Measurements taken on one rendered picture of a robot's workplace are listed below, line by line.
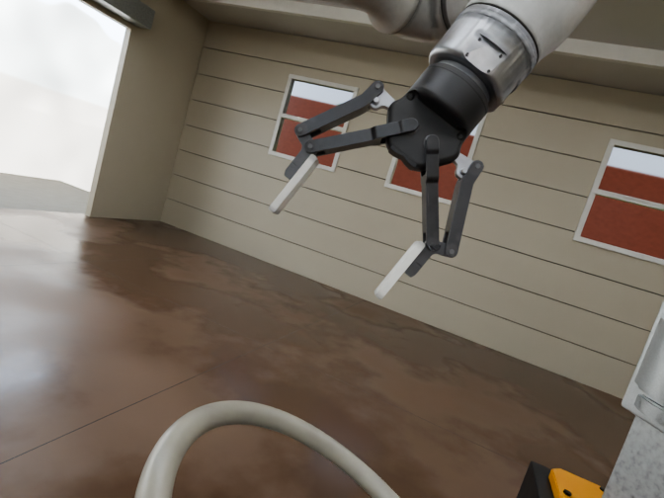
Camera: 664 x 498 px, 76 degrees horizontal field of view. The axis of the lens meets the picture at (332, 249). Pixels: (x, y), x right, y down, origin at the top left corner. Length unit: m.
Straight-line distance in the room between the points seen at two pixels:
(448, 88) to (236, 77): 8.34
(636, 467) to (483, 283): 5.23
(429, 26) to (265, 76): 7.87
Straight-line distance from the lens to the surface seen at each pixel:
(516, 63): 0.45
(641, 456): 1.80
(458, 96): 0.43
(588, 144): 7.03
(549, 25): 0.48
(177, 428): 0.50
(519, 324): 6.92
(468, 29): 0.45
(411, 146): 0.43
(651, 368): 1.70
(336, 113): 0.44
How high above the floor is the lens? 1.56
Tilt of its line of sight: 7 degrees down
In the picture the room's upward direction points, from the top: 17 degrees clockwise
